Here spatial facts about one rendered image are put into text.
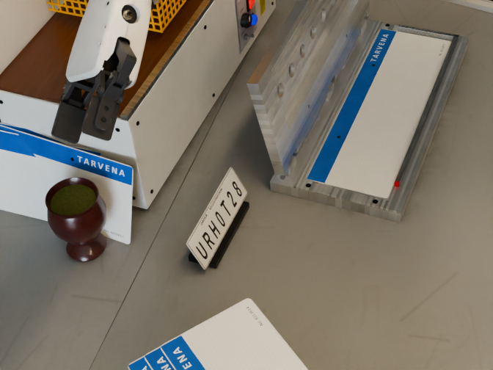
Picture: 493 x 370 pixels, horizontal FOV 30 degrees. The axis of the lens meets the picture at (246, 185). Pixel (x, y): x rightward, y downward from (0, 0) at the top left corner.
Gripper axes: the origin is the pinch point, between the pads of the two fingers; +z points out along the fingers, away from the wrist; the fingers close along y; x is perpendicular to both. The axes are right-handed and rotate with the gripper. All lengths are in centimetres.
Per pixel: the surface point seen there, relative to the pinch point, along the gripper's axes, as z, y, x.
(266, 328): 15.4, 2.1, -30.2
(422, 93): -28, 23, -63
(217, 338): 18.1, 4.6, -25.3
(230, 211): 0.2, 25.8, -34.6
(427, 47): -38, 29, -67
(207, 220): 2.8, 23.5, -30.0
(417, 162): -15, 15, -58
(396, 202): -7, 12, -54
